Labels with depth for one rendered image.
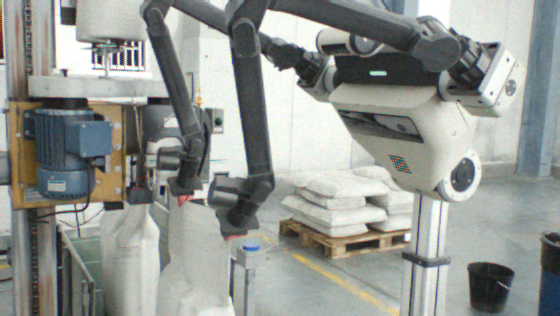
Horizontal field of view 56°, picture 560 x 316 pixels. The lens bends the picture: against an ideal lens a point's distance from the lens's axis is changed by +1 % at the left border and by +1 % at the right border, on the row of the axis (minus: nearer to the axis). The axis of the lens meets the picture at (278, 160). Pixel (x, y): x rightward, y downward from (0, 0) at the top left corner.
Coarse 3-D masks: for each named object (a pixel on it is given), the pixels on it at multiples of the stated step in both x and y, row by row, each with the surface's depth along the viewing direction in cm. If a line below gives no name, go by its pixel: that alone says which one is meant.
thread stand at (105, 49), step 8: (80, 48) 170; (88, 48) 167; (96, 48) 168; (104, 48) 170; (112, 48) 155; (120, 48) 148; (128, 48) 151; (136, 48) 149; (104, 56) 162; (104, 64) 162; (104, 72) 163
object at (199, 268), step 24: (168, 216) 175; (192, 216) 146; (168, 240) 177; (192, 240) 147; (216, 240) 140; (168, 264) 170; (192, 264) 148; (216, 264) 140; (168, 288) 157; (192, 288) 148; (216, 288) 141; (168, 312) 152; (192, 312) 143; (216, 312) 143
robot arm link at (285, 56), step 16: (160, 0) 134; (176, 0) 136; (192, 0) 138; (144, 16) 134; (192, 16) 140; (208, 16) 141; (224, 16) 143; (224, 32) 145; (272, 48) 148; (288, 48) 150; (288, 64) 152
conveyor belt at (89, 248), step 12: (72, 240) 333; (84, 240) 334; (96, 240) 335; (84, 252) 312; (96, 252) 313; (84, 264) 293; (96, 264) 293; (96, 276) 276; (96, 288) 260; (96, 300) 246; (96, 312) 234
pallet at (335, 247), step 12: (288, 228) 492; (300, 228) 475; (312, 228) 471; (372, 228) 478; (300, 240) 468; (312, 240) 461; (324, 240) 438; (336, 240) 437; (348, 240) 439; (360, 240) 445; (372, 240) 466; (384, 240) 461; (408, 240) 489; (324, 252) 438; (336, 252) 433; (348, 252) 445; (360, 252) 448
